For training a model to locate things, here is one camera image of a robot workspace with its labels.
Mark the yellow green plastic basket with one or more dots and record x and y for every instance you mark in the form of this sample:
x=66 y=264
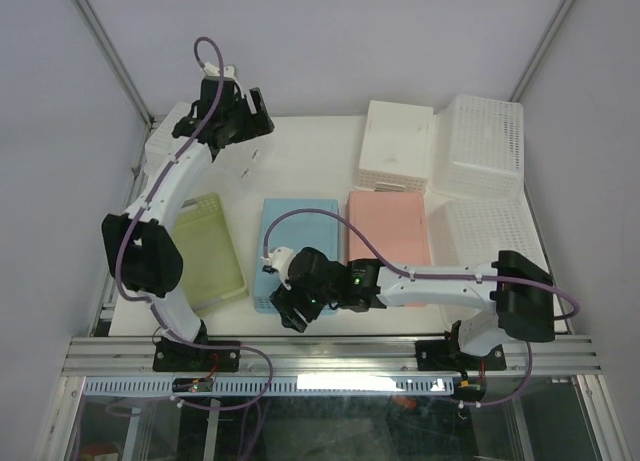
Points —
x=212 y=272

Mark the large white perforated basket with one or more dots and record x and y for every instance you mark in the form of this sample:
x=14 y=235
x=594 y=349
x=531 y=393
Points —
x=479 y=149

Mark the translucent white shallow basket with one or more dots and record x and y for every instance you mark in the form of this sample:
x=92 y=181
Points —
x=236 y=164

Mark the aluminium corner post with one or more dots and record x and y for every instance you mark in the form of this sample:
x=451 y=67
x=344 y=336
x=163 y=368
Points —
x=90 y=18
x=543 y=48

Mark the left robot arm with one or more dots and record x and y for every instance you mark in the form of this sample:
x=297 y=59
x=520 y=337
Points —
x=142 y=257

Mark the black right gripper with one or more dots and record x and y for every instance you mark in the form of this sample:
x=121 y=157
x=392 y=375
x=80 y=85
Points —
x=282 y=299

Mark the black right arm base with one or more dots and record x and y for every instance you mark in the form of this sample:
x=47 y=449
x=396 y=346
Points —
x=444 y=354

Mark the pink plastic basket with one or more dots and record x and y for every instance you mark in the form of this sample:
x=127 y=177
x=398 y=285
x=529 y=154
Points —
x=394 y=223

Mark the light blue plastic basket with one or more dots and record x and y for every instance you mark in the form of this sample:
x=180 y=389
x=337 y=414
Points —
x=296 y=232

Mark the white slotted cable duct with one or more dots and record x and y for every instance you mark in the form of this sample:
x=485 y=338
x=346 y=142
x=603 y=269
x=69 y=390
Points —
x=298 y=385

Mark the cream white small basket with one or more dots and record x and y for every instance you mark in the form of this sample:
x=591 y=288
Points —
x=395 y=147

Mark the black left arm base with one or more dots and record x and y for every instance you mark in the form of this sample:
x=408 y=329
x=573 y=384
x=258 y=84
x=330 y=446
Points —
x=171 y=356

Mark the left aluminium corner post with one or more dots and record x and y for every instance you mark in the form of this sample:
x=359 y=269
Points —
x=90 y=18

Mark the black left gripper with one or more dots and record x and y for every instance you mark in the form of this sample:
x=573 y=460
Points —
x=260 y=123

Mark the right aluminium corner post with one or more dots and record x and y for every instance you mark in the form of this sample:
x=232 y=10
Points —
x=543 y=48

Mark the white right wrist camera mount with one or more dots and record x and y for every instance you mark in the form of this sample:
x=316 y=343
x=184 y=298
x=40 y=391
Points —
x=277 y=262

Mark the aluminium front rail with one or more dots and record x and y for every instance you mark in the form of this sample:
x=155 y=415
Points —
x=568 y=355

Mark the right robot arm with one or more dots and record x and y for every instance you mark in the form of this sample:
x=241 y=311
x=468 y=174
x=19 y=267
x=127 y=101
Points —
x=511 y=295

